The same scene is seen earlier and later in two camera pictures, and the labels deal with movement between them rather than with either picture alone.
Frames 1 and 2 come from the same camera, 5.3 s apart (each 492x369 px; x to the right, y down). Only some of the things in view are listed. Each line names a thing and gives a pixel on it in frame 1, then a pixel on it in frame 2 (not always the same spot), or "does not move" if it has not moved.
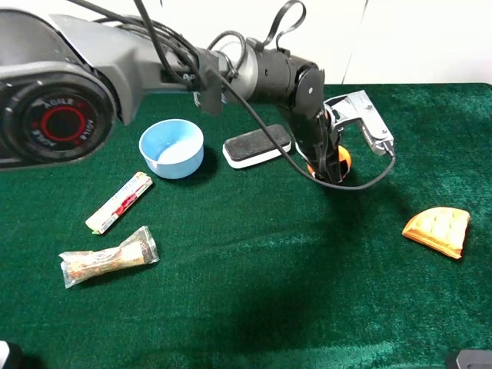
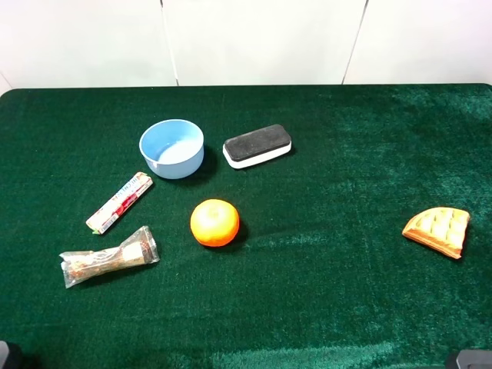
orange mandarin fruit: x=344 y=154 -> x=214 y=223
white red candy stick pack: x=107 y=214 does not move
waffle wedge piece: x=443 y=228 does not move
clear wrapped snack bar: x=80 y=267 does not move
